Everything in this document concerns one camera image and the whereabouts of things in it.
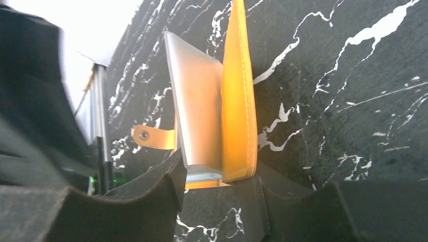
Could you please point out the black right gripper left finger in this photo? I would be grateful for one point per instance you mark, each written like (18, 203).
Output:
(144, 209)

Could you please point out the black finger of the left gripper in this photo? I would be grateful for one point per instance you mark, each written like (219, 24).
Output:
(41, 143)

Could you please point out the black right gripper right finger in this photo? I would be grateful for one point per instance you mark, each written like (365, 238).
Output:
(342, 210)

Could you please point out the orange leather card holder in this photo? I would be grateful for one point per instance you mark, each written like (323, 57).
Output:
(215, 117)

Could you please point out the left aluminium side rail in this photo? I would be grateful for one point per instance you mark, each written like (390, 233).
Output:
(101, 128)

